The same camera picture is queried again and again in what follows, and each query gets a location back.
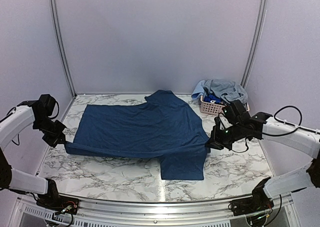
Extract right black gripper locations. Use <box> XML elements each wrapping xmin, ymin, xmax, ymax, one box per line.
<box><xmin>205</xmin><ymin>121</ymin><xmax>245</xmax><ymax>150</ymax></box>

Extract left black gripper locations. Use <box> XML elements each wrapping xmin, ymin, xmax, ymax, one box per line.
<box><xmin>32</xmin><ymin>115</ymin><xmax>66</xmax><ymax>148</ymax></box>

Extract pink plastic laundry basket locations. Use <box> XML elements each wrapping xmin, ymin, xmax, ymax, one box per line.
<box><xmin>199</xmin><ymin>94</ymin><xmax>251</xmax><ymax>118</ymax></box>

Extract dark blue t-shirt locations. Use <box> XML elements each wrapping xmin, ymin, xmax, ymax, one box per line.
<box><xmin>64</xmin><ymin>90</ymin><xmax>208</xmax><ymax>181</ymax></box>

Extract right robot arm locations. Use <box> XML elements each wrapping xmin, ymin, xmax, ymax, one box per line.
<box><xmin>205</xmin><ymin>100</ymin><xmax>320</xmax><ymax>211</ymax></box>

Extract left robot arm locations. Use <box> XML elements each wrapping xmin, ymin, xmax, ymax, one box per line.
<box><xmin>0</xmin><ymin>94</ymin><xmax>66</xmax><ymax>210</ymax></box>

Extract royal blue printed garment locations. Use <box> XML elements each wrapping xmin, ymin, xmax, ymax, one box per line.
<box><xmin>203</xmin><ymin>94</ymin><xmax>225</xmax><ymax>105</ymax></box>

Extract light blue cloth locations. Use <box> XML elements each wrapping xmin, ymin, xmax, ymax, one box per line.
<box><xmin>191</xmin><ymin>80</ymin><xmax>207</xmax><ymax>101</ymax></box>

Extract light blue denim jeans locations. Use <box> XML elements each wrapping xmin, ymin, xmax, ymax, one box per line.
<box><xmin>203</xmin><ymin>79</ymin><xmax>249</xmax><ymax>105</ymax></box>

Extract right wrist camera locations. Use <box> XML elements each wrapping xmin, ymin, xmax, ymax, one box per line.
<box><xmin>214</xmin><ymin>114</ymin><xmax>230</xmax><ymax>130</ymax></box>

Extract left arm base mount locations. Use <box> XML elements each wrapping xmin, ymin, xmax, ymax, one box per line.
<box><xmin>36</xmin><ymin>194</ymin><xmax>80</xmax><ymax>215</ymax></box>

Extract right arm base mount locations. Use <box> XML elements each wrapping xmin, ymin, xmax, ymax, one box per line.
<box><xmin>228</xmin><ymin>196</ymin><xmax>274</xmax><ymax>216</ymax></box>

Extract right aluminium corner post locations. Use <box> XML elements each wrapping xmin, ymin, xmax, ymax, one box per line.
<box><xmin>240</xmin><ymin>0</ymin><xmax>268</xmax><ymax>89</ymax></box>

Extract aluminium corner post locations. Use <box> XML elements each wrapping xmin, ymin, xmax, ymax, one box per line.
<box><xmin>49</xmin><ymin>0</ymin><xmax>77</xmax><ymax>99</ymax></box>
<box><xmin>240</xmin><ymin>0</ymin><xmax>268</xmax><ymax>89</ymax></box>

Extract left aluminium corner post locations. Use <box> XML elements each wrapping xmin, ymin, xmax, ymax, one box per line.
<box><xmin>49</xmin><ymin>0</ymin><xmax>77</xmax><ymax>99</ymax></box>

